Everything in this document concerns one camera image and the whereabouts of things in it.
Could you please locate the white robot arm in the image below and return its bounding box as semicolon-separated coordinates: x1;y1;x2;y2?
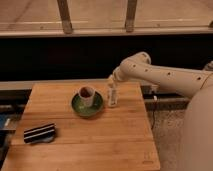
113;52;213;98

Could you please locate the white paper cup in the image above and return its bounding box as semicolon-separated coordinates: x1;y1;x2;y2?
78;86;95;107

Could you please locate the green ceramic saucer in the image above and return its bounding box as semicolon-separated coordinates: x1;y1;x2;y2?
70;92;104;118

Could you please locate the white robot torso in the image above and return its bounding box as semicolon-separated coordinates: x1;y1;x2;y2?
177;87;213;171

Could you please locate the black cable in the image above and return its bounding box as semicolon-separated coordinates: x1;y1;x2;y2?
151;95;158;130

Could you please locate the left wooden frame leg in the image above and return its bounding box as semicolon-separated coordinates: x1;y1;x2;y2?
57;0;73;34

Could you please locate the wooden frame leg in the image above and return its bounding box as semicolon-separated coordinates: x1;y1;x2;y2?
57;0;73;34
125;0;137;32

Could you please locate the right wooden frame leg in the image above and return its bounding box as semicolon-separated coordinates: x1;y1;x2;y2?
125;0;137;32

